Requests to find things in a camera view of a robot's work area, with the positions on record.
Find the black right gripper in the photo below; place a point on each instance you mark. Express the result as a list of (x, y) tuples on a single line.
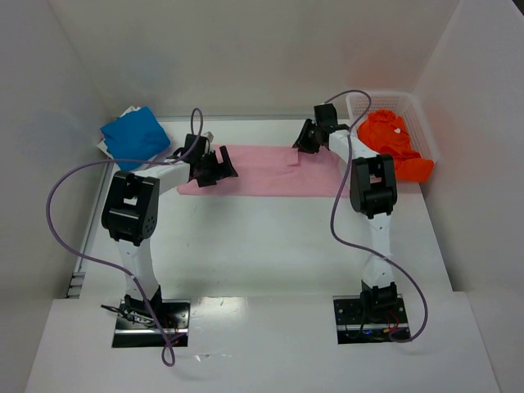
[(309, 137)]

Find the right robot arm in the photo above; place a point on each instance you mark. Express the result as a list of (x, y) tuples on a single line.
[(370, 178)]

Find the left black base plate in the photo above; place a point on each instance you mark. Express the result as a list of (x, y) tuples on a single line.
[(133, 330)]

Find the pink t-shirt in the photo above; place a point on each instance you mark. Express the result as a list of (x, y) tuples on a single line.
[(266, 171)]

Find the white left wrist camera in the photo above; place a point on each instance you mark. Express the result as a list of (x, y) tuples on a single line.
[(209, 135)]

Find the orange crumpled t-shirt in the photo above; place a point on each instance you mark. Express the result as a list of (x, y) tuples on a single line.
[(386, 133)]

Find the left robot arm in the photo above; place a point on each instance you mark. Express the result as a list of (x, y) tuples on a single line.
[(130, 214)]

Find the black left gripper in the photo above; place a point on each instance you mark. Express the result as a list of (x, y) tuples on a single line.
[(214, 169)]

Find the white folded t-shirt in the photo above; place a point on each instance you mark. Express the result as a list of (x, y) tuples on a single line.
[(131, 109)]

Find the blue folded t-shirt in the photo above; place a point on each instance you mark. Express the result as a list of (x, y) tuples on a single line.
[(135, 139)]

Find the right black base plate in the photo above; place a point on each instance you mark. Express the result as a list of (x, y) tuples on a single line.
[(353, 327)]

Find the white perforated plastic basket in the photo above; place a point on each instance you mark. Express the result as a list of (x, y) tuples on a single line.
[(406, 106)]

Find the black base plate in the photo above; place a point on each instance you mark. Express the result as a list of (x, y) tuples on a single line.
[(133, 330), (353, 327)]

